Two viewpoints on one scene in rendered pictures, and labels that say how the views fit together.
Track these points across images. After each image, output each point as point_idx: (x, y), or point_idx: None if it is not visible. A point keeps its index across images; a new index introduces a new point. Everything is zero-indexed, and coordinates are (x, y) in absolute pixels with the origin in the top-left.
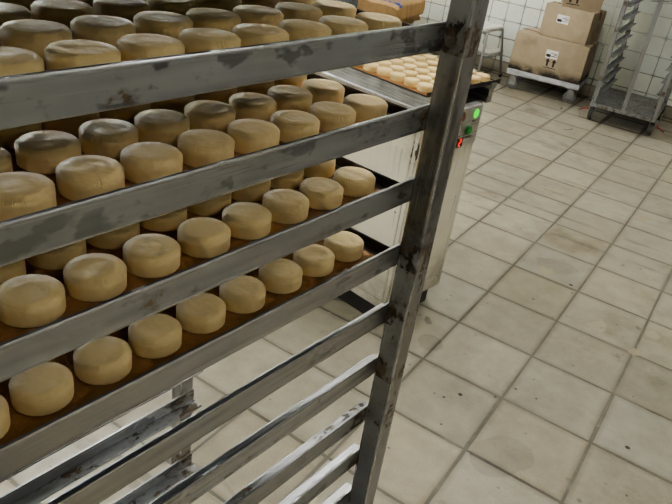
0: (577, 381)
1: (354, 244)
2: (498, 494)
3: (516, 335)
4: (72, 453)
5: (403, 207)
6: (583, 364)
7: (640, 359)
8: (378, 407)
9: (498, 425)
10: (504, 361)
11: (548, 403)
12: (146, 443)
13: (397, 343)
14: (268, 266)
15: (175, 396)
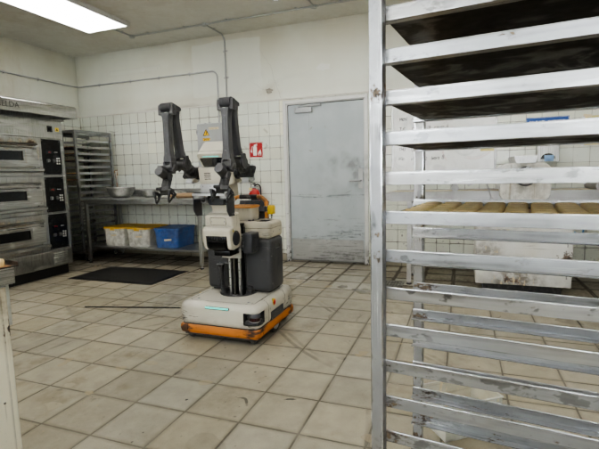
0: (122, 415)
1: (434, 201)
2: (241, 445)
3: (59, 443)
4: None
5: (13, 389)
6: (102, 412)
7: (98, 390)
8: (423, 278)
9: (175, 448)
10: (95, 448)
11: (148, 427)
12: (552, 242)
13: (424, 241)
14: (476, 202)
15: (384, 439)
